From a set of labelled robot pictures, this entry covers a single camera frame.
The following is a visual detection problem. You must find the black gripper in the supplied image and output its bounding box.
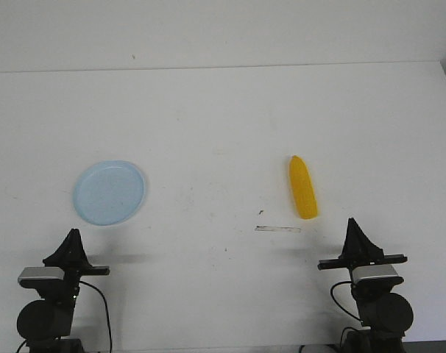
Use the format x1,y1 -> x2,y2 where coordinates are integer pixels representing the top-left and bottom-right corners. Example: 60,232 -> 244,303
43,229 -> 110,294
317,218 -> 408,271

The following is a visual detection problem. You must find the yellow toy corn cob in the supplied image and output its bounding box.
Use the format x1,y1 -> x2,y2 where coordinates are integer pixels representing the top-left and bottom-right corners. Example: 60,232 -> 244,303
289,155 -> 318,220

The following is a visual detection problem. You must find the light blue round plate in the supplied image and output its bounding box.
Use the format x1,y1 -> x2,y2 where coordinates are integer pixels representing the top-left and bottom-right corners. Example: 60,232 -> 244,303
72,160 -> 148,227

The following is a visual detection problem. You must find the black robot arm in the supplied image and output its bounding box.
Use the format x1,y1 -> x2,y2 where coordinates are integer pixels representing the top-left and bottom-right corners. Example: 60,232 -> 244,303
16,228 -> 113,352
317,218 -> 414,352

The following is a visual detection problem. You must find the horizontal tape strip on table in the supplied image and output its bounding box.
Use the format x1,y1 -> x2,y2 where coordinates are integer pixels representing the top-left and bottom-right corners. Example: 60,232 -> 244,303
255,225 -> 301,233

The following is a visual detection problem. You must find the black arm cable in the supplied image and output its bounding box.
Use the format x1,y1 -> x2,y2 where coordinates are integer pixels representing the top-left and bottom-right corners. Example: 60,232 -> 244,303
78,280 -> 113,353
330,280 -> 361,321

